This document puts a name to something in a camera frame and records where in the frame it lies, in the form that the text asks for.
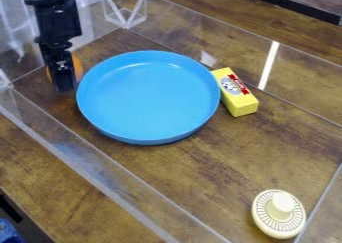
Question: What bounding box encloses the orange ball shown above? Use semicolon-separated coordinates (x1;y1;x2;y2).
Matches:
46;55;84;83

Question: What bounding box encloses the yellow butter block toy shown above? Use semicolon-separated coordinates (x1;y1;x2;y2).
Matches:
213;67;259;117

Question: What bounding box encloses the cream round knob lid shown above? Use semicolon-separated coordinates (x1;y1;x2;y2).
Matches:
251;189;306;239

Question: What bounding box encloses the blue object at corner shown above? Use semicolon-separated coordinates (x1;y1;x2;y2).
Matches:
0;219;24;243

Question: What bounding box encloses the clear acrylic enclosure wall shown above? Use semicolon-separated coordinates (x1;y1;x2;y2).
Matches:
0;0;342;243

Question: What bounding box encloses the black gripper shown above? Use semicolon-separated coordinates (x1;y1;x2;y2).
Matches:
24;0;82;92

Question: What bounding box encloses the blue round tray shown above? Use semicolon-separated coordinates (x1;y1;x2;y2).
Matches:
76;50;221;145

